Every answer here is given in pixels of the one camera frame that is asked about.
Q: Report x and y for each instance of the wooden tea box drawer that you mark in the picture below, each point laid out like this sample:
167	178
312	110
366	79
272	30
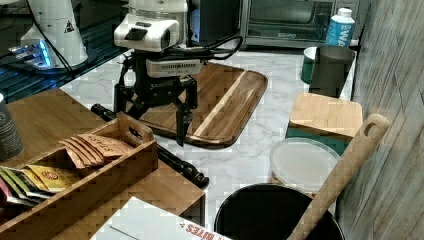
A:
96	187

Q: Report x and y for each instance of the wooden cutting board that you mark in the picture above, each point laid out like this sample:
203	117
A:
226	97

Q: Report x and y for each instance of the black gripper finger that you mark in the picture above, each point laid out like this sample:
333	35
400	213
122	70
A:
132	99
184	117

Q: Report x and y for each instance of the black pepper grinder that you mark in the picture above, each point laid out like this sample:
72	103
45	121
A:
186	169

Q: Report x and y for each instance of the white cardboard snack box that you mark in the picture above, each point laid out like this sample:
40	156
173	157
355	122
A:
139	220

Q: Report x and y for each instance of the black round pot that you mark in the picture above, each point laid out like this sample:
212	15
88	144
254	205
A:
261	212

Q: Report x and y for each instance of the silver black toaster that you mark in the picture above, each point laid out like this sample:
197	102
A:
211	20

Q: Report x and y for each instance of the round clear plastic lid container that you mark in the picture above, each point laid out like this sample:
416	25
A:
302	163

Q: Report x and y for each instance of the blue white bottle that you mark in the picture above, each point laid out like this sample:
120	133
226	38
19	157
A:
341	28

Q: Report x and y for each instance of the dark grey canister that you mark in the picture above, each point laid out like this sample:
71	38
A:
11	145

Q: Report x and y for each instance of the green tea packets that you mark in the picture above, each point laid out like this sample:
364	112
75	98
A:
23	186

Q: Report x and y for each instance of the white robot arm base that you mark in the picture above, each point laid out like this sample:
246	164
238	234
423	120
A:
55	35

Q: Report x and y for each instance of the wooden spoon handle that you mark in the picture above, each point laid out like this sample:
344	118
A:
360	147

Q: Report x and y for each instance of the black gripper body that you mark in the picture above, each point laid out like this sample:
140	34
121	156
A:
157	91

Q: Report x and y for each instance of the stainless toaster oven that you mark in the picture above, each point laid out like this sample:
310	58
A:
289	23

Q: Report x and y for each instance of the green box bamboo lid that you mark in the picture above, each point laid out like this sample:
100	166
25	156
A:
331	121

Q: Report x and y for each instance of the dark grey metal container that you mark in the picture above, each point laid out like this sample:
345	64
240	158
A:
330	70

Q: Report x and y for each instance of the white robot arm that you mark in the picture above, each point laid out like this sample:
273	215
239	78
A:
153	30

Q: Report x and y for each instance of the yellow tea packet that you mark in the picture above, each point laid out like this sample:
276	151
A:
55	179

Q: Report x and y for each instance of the green white mug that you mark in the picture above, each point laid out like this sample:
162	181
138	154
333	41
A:
308	63

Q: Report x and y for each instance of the brown tea packets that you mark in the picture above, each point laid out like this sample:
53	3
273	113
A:
89	150

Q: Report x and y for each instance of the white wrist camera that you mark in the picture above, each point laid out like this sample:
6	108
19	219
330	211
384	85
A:
170	68

